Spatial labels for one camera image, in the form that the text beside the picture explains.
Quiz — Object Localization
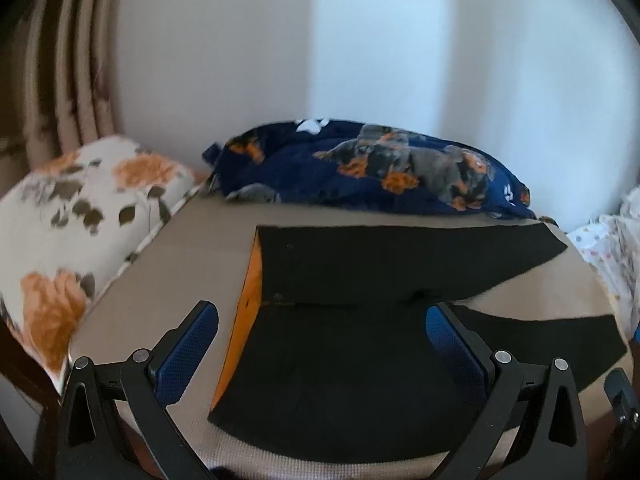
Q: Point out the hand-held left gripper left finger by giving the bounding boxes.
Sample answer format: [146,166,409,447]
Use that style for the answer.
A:
[55,300,221,480]

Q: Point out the white dotted cloth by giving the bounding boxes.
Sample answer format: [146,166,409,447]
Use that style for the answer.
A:
[567,195,640,331]

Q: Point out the white floral pillow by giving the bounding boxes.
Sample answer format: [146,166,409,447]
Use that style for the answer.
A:
[0,134,201,396]

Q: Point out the black pants with orange lining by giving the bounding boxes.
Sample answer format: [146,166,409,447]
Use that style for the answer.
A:
[207,224,628,465]

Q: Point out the beige striped curtain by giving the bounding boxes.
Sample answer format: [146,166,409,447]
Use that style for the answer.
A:
[0,0,126,181]

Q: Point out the beige bed mattress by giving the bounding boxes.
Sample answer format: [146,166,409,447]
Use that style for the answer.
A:
[67,192,631,480]

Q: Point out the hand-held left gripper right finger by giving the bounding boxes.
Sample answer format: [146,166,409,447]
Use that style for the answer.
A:
[425,302,588,480]

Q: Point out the blue dog-print blanket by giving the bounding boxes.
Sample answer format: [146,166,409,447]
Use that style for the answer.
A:
[202,117,538,221]

